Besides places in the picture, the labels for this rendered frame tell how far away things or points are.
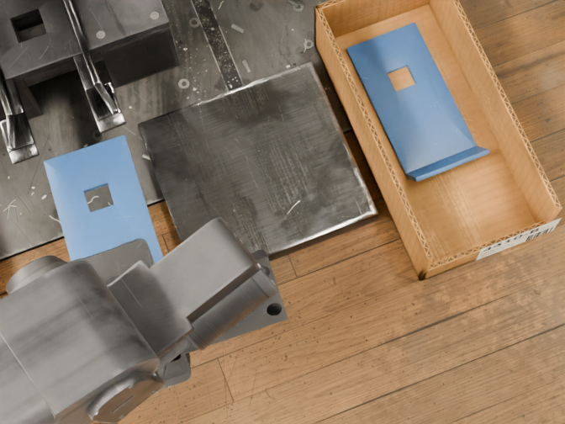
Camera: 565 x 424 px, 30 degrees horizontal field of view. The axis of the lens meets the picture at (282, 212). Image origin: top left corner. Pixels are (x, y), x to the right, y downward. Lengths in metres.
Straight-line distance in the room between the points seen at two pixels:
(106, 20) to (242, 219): 0.21
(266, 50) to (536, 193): 0.29
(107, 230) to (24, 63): 0.17
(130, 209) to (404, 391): 0.28
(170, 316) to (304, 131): 0.39
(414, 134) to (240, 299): 0.39
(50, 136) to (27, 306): 0.46
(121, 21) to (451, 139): 0.31
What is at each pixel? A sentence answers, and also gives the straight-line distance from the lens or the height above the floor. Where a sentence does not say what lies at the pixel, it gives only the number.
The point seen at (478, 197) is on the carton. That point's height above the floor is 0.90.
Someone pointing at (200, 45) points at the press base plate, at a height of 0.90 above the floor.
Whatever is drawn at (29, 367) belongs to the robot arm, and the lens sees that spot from 0.54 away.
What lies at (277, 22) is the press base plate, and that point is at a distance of 1.02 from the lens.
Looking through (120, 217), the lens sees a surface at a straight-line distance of 0.86.
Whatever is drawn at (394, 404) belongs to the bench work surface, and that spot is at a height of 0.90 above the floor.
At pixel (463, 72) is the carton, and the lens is 1.00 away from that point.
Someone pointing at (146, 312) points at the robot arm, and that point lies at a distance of 0.60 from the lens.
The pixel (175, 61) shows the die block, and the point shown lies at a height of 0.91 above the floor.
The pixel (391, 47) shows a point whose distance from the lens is 1.00.
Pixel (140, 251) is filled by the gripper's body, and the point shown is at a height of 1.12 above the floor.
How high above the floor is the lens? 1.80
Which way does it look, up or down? 72 degrees down
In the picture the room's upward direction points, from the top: 5 degrees counter-clockwise
